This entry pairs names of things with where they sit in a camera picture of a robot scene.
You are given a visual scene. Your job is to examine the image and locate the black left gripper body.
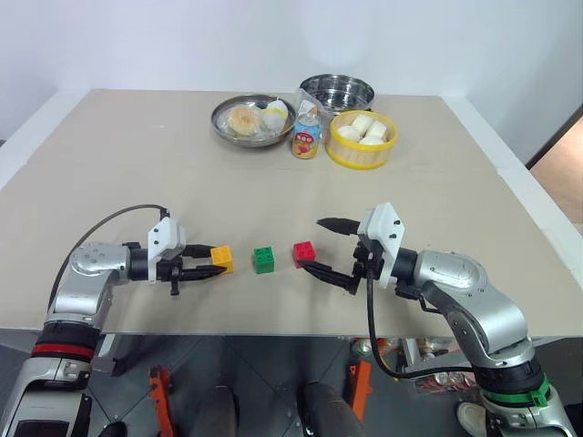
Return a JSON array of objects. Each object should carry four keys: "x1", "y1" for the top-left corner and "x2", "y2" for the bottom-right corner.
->
[{"x1": 157, "y1": 245, "x2": 195, "y2": 298}]

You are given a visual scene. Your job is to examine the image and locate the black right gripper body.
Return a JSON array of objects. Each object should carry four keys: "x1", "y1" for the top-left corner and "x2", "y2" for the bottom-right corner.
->
[{"x1": 349, "y1": 230, "x2": 384, "y2": 297}]

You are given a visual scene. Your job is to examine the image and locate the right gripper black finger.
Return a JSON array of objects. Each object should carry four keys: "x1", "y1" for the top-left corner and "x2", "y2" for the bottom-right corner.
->
[
  {"x1": 300, "y1": 259, "x2": 355, "y2": 292},
  {"x1": 316, "y1": 218, "x2": 362, "y2": 237}
]

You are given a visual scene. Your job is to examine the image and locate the yellow toy brick cube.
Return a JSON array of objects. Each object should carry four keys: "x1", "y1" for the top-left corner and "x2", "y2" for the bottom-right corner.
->
[{"x1": 210, "y1": 245, "x2": 236, "y2": 275}]

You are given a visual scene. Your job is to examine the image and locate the red toy brick cube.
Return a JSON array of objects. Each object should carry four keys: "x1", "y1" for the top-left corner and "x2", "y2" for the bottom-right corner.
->
[{"x1": 292, "y1": 240, "x2": 318, "y2": 270}]

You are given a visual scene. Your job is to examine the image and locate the green toy brick cube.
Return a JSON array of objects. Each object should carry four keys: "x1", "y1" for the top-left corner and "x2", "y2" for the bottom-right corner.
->
[{"x1": 251, "y1": 246, "x2": 277, "y2": 276}]

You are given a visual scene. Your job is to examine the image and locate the yellow rimmed steamer basket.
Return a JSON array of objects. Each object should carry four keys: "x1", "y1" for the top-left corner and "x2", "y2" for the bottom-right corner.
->
[{"x1": 324, "y1": 109, "x2": 399, "y2": 171}]

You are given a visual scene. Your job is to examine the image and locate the small fruit drink can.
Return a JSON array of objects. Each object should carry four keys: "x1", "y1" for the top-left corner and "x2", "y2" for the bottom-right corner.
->
[{"x1": 291, "y1": 113, "x2": 322, "y2": 159}]

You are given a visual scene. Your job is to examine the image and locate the box of drink cans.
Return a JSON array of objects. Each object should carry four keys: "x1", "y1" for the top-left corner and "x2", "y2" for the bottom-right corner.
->
[{"x1": 350, "y1": 336, "x2": 476, "y2": 393}]

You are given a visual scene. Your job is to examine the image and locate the round steel plate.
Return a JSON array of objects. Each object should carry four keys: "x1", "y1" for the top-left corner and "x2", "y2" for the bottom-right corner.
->
[{"x1": 210, "y1": 94, "x2": 298, "y2": 149}]

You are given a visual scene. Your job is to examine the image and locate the clear plastic snack bag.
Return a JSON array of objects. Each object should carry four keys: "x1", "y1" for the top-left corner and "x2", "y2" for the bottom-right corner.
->
[{"x1": 294, "y1": 87, "x2": 330, "y2": 123}]

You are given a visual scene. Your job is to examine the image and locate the orange metal stand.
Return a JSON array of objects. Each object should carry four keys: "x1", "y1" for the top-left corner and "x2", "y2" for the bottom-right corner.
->
[
  {"x1": 148, "y1": 364, "x2": 177, "y2": 437},
  {"x1": 349, "y1": 361, "x2": 373, "y2": 422}
]

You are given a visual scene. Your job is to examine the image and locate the wrapped white and yellow pastry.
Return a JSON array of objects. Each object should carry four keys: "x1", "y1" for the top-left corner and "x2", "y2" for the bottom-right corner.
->
[{"x1": 259, "y1": 97, "x2": 292, "y2": 134}]

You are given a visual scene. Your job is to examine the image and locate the stainless steel steamer pot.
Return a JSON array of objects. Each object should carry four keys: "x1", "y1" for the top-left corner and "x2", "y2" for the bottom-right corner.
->
[{"x1": 298, "y1": 73, "x2": 376, "y2": 116}]

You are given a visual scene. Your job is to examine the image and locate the dark rounded shape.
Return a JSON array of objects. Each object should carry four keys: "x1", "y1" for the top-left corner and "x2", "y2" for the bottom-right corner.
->
[{"x1": 294, "y1": 379, "x2": 366, "y2": 437}]

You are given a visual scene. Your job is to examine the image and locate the wrapped round browned bread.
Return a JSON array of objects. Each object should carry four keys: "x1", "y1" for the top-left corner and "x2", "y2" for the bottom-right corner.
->
[{"x1": 228, "y1": 105, "x2": 261, "y2": 137}]

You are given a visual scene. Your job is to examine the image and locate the white shoe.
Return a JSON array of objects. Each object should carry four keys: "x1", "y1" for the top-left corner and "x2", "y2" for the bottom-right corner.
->
[{"x1": 455, "y1": 400, "x2": 489, "y2": 432}]

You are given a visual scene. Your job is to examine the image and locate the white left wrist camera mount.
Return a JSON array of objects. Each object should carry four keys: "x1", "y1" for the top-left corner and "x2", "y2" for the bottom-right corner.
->
[{"x1": 146, "y1": 217, "x2": 189, "y2": 284}]

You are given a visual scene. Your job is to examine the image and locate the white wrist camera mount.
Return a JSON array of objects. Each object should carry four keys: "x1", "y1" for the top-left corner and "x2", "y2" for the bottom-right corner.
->
[
  {"x1": 357, "y1": 202, "x2": 407, "y2": 289},
  {"x1": 146, "y1": 217, "x2": 189, "y2": 284}
]

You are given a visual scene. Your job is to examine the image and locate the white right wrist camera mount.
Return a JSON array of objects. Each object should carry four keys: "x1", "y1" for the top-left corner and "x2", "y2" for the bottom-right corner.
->
[{"x1": 357, "y1": 202, "x2": 407, "y2": 289}]

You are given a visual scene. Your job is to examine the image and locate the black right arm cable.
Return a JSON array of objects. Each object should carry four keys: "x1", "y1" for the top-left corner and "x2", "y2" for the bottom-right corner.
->
[{"x1": 365, "y1": 268, "x2": 476, "y2": 380}]

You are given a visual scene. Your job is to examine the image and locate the grey left arm cable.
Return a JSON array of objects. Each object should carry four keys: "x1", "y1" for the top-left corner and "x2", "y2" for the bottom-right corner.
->
[{"x1": 48, "y1": 204, "x2": 172, "y2": 315}]

